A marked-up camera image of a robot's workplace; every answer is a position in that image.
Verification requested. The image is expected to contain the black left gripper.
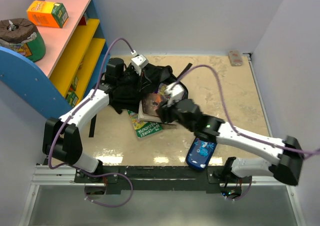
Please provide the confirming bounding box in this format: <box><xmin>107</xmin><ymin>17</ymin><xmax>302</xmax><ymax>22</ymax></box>
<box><xmin>117</xmin><ymin>65</ymin><xmax>152</xmax><ymax>92</ymax></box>

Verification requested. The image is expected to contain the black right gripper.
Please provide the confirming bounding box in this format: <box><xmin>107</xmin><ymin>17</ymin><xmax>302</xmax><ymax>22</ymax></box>
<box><xmin>155</xmin><ymin>94</ymin><xmax>196</xmax><ymax>132</ymax></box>

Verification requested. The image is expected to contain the black student backpack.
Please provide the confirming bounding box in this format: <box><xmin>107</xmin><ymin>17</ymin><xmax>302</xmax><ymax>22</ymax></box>
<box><xmin>88</xmin><ymin>62</ymin><xmax>193</xmax><ymax>138</ymax></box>

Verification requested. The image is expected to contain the dark tale book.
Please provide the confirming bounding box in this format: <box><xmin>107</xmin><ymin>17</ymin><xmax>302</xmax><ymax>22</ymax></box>
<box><xmin>138</xmin><ymin>93</ymin><xmax>166</xmax><ymax>123</ymax></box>

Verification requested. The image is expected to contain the purple colourful book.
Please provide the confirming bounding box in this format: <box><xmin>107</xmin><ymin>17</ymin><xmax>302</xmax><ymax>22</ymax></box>
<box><xmin>155</xmin><ymin>83</ymin><xmax>174</xmax><ymax>96</ymax></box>

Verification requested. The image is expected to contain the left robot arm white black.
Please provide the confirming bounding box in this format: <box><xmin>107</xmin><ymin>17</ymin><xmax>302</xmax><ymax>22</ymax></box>
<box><xmin>42</xmin><ymin>55</ymin><xmax>149</xmax><ymax>182</ymax></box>

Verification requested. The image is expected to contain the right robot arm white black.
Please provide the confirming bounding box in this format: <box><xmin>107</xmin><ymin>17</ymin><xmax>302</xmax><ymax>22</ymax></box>
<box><xmin>156</xmin><ymin>99</ymin><xmax>305</xmax><ymax>186</ymax></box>

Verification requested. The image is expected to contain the green treehouse book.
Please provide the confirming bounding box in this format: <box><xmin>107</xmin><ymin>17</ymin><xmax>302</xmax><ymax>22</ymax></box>
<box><xmin>127</xmin><ymin>110</ymin><xmax>163</xmax><ymax>139</ymax></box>

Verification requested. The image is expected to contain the blue shark pencil case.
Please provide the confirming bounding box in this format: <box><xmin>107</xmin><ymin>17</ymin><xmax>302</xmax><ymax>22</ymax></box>
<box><xmin>185</xmin><ymin>138</ymin><xmax>217</xmax><ymax>172</ymax></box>

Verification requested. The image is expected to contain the green box on shelf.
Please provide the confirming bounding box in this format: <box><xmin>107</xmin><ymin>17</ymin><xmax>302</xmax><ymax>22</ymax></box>
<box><xmin>65</xmin><ymin>90</ymin><xmax>79</xmax><ymax>108</ymax></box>
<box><xmin>70</xmin><ymin>76</ymin><xmax>78</xmax><ymax>91</ymax></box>

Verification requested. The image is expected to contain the blue shelf unit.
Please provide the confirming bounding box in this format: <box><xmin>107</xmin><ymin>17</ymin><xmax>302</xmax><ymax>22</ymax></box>
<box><xmin>0</xmin><ymin>0</ymin><xmax>107</xmax><ymax>123</ymax></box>

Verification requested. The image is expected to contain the beige pink eraser box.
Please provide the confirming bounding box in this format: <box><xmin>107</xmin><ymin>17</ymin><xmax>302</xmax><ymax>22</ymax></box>
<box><xmin>228</xmin><ymin>50</ymin><xmax>243</xmax><ymax>66</ymax></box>

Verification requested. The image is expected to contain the orange green crayon box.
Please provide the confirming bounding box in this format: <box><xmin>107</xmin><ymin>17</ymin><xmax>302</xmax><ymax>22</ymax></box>
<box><xmin>26</xmin><ymin>0</ymin><xmax>69</xmax><ymax>28</ymax></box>

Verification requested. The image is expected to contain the brown green toy stump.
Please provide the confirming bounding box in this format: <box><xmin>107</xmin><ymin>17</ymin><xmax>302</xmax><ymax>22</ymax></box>
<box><xmin>0</xmin><ymin>18</ymin><xmax>46</xmax><ymax>62</ymax></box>

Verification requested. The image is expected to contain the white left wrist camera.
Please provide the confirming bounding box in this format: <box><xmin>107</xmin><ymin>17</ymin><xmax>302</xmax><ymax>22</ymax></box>
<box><xmin>131</xmin><ymin>55</ymin><xmax>149</xmax><ymax>75</ymax></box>

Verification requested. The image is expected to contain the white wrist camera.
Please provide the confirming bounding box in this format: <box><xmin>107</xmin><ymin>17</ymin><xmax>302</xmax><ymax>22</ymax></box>
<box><xmin>164</xmin><ymin>83</ymin><xmax>184</xmax><ymax>107</ymax></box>
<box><xmin>131</xmin><ymin>55</ymin><xmax>149</xmax><ymax>75</ymax></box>

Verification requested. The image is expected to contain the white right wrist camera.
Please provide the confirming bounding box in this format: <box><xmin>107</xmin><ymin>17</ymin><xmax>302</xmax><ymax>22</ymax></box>
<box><xmin>164</xmin><ymin>83</ymin><xmax>184</xmax><ymax>107</ymax></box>

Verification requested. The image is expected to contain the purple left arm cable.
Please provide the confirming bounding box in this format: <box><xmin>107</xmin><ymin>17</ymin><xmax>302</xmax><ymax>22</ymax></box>
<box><xmin>47</xmin><ymin>37</ymin><xmax>137</xmax><ymax>207</ymax></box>

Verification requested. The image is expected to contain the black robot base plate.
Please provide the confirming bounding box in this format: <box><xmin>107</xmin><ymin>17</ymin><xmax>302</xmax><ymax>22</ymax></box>
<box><xmin>74</xmin><ymin>166</ymin><xmax>250</xmax><ymax>195</ymax></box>

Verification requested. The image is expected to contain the aluminium rail frame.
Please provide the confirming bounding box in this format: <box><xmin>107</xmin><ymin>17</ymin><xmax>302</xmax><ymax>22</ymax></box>
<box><xmin>23</xmin><ymin>68</ymin><xmax>302</xmax><ymax>226</ymax></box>

